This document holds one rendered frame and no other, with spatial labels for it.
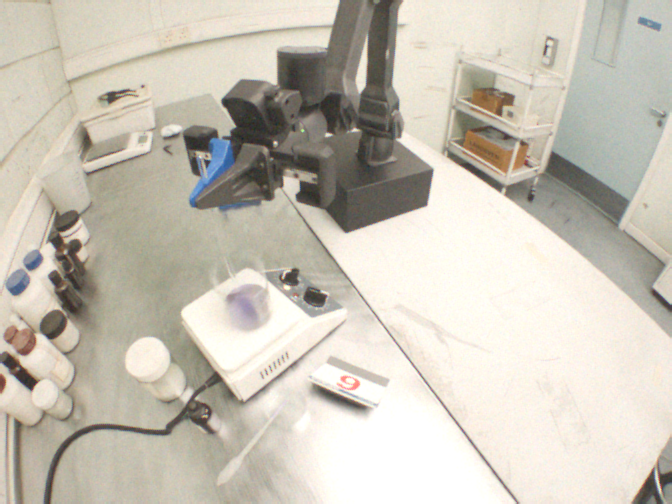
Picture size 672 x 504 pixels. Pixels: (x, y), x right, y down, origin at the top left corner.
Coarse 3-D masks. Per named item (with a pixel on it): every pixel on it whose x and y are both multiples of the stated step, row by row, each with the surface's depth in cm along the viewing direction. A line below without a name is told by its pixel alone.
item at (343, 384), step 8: (328, 368) 43; (320, 376) 40; (328, 376) 40; (336, 376) 41; (344, 376) 42; (352, 376) 42; (336, 384) 39; (344, 384) 39; (352, 384) 40; (360, 384) 40; (368, 384) 41; (352, 392) 38; (360, 392) 38; (368, 392) 39; (376, 392) 39; (376, 400) 37
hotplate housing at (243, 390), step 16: (304, 320) 42; (320, 320) 43; (336, 320) 47; (192, 336) 40; (288, 336) 40; (304, 336) 42; (320, 336) 45; (272, 352) 39; (288, 352) 41; (304, 352) 44; (240, 368) 36; (256, 368) 37; (272, 368) 40; (208, 384) 38; (240, 384) 36; (256, 384) 39
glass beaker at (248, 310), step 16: (240, 256) 37; (256, 256) 37; (224, 272) 37; (240, 272) 39; (256, 272) 39; (224, 288) 38; (256, 288) 34; (224, 304) 34; (240, 304) 34; (256, 304) 35; (272, 304) 39; (240, 320) 36; (256, 320) 37
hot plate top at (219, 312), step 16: (272, 288) 43; (192, 304) 41; (208, 304) 41; (288, 304) 41; (192, 320) 39; (208, 320) 39; (224, 320) 39; (272, 320) 39; (288, 320) 39; (208, 336) 37; (224, 336) 38; (240, 336) 38; (256, 336) 38; (272, 336) 38; (208, 352) 36; (224, 352) 36; (240, 352) 36; (256, 352) 37; (224, 368) 34
